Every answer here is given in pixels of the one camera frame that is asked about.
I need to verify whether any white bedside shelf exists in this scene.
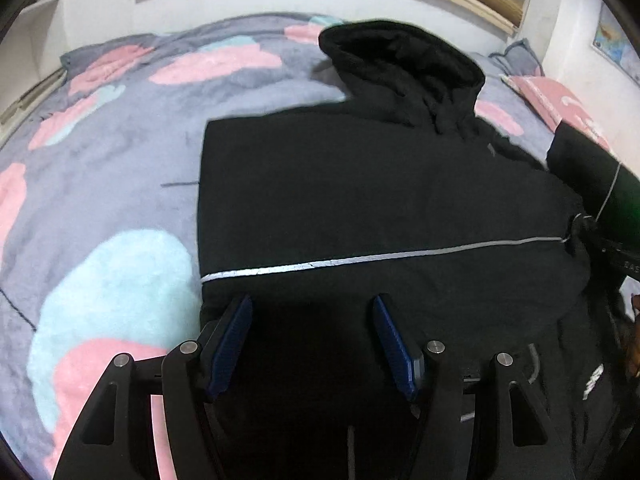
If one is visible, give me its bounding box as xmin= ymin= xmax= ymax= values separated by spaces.
xmin=1 ymin=0 xmax=67 ymax=136

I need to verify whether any colourful world map poster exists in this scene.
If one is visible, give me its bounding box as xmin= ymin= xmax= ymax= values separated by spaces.
xmin=592 ymin=2 xmax=640 ymax=84

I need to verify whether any grey pink patterned bed blanket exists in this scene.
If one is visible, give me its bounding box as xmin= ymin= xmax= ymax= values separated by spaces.
xmin=0 ymin=12 xmax=557 ymax=480

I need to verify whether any black hooded jacket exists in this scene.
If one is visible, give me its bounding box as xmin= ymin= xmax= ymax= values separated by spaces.
xmin=196 ymin=19 xmax=640 ymax=480

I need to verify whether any pink grey pillow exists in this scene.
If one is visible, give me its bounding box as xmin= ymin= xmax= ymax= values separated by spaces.
xmin=475 ymin=39 xmax=612 ymax=162

